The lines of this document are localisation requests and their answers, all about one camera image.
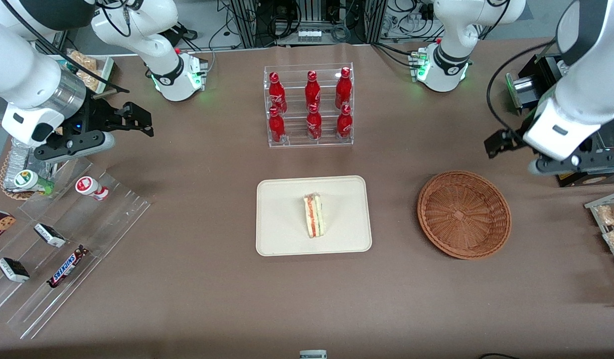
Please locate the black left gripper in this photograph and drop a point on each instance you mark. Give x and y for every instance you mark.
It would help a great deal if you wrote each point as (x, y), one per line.
(511, 136)

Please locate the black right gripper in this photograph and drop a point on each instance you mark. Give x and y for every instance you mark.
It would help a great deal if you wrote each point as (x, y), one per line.
(96, 117)

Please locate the triangular sandwich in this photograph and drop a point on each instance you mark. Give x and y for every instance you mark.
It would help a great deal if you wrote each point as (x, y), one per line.
(314, 217)

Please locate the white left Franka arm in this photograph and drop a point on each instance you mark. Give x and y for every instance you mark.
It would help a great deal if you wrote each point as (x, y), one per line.
(581, 89)

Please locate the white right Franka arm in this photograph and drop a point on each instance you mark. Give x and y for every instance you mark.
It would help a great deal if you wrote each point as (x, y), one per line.
(137, 25)

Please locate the tray holding breads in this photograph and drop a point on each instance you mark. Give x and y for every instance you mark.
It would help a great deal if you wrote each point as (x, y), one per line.
(106, 70)

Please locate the brown wicker basket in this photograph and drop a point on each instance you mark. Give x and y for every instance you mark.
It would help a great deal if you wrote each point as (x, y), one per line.
(461, 214)

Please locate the small wicker basket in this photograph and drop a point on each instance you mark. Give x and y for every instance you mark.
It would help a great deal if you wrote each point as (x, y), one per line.
(7, 187)

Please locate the cream plastic tray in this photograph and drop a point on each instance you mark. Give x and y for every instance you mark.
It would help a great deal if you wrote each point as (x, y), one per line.
(282, 224)

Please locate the wrapped brown bread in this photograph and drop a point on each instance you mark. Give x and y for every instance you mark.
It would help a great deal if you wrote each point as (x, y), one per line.
(91, 80)
(83, 61)

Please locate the red capped yogurt bottle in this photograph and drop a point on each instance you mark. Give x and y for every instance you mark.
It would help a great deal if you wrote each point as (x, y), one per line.
(87, 187)

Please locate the clear acrylic stepped display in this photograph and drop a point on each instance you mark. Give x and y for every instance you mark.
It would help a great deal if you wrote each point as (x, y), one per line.
(112, 219)

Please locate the clear ribbed plastic container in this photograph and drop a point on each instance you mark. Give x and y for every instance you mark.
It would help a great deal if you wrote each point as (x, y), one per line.
(23, 157)

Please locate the green capped yogurt bottle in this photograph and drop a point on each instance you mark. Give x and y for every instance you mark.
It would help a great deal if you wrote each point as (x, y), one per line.
(28, 180)

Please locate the red cola bottle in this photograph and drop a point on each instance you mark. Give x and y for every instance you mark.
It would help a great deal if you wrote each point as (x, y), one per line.
(344, 124)
(277, 94)
(312, 89)
(343, 89)
(314, 124)
(276, 127)

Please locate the black white snack bar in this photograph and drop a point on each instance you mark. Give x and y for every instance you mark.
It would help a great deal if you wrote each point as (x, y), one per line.
(13, 269)
(50, 235)

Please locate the clear acrylic bottle rack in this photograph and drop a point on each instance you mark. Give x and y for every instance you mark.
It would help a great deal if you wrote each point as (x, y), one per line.
(294, 139)

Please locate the Snickers chocolate bar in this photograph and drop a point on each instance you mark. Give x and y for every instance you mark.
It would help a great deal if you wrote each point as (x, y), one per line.
(67, 267)

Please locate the white power strip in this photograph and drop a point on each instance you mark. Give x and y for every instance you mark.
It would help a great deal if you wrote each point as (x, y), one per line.
(309, 35)

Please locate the white labelled object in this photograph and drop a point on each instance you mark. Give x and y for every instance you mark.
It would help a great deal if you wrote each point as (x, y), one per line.
(313, 354)

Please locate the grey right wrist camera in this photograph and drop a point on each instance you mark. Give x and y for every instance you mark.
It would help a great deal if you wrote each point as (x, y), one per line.
(77, 144)

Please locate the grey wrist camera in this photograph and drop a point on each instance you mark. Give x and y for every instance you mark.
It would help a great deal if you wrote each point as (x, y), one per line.
(586, 163)
(77, 144)

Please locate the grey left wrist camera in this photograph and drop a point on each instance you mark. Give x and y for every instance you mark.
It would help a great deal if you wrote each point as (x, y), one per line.
(586, 163)

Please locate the aluminium frame post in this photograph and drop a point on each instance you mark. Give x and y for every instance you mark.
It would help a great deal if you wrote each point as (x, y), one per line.
(242, 22)
(376, 20)

